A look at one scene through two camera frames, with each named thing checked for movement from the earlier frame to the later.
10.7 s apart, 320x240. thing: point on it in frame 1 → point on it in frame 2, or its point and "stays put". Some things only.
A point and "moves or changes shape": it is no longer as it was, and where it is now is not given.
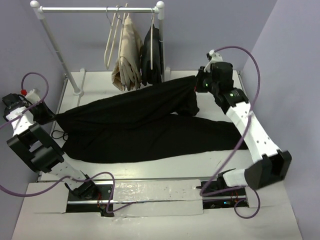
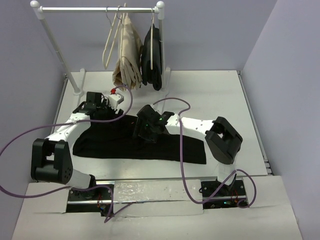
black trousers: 156,122 moves or changes shape
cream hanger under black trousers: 151,40 stays put
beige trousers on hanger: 126,72 stays put
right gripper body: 204,83 → 146,131
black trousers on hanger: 153,76 stays put
